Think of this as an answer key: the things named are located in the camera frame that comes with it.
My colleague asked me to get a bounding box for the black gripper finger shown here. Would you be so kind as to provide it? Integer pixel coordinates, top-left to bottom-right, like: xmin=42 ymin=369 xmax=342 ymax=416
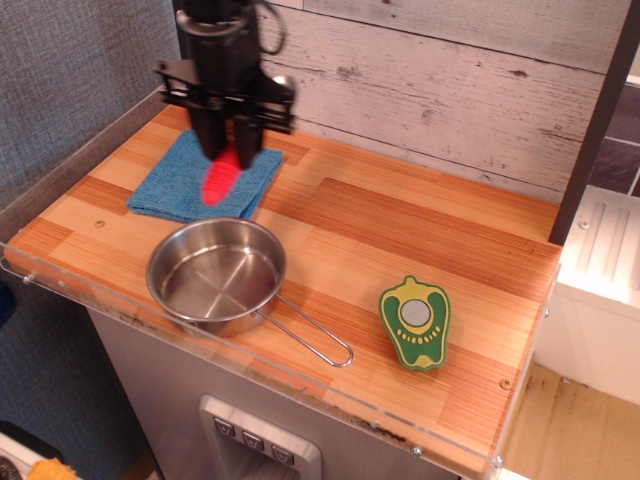
xmin=188 ymin=108 xmax=227 ymax=161
xmin=232 ymin=115 xmax=264 ymax=170

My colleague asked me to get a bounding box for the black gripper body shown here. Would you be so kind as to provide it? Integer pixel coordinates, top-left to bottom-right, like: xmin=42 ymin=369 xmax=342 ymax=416
xmin=155 ymin=12 xmax=296 ymax=133

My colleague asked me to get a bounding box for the red plastic spoon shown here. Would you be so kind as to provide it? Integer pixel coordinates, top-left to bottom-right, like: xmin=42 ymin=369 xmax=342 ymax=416
xmin=201 ymin=142 xmax=242 ymax=206

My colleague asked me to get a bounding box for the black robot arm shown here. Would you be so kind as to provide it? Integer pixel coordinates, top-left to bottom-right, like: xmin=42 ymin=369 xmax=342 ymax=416
xmin=155 ymin=1 xmax=297 ymax=170

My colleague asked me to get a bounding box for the blue cloth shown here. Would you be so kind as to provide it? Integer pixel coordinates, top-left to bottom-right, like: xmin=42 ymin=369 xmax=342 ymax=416
xmin=127 ymin=130 xmax=283 ymax=223

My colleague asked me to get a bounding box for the green wooden toy pepper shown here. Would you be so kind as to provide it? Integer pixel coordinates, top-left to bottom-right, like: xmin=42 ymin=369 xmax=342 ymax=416
xmin=379 ymin=275 xmax=451 ymax=371

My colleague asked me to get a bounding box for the stainless steel pan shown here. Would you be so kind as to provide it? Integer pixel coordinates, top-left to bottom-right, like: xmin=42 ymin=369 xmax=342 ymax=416
xmin=146 ymin=217 xmax=354 ymax=368

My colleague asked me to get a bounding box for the silver dispenser button panel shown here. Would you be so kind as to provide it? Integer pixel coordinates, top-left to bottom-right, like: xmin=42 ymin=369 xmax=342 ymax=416
xmin=199 ymin=395 xmax=323 ymax=479

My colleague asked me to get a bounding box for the yellow object at corner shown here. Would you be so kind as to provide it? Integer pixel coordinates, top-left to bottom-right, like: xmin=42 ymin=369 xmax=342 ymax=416
xmin=26 ymin=458 xmax=78 ymax=480

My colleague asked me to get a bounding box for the black cable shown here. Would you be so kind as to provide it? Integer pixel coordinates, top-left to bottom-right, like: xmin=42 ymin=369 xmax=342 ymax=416
xmin=254 ymin=0 xmax=289 ymax=56

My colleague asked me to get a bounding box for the dark vertical post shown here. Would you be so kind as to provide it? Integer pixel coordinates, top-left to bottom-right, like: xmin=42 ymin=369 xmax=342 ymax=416
xmin=548 ymin=0 xmax=639 ymax=246

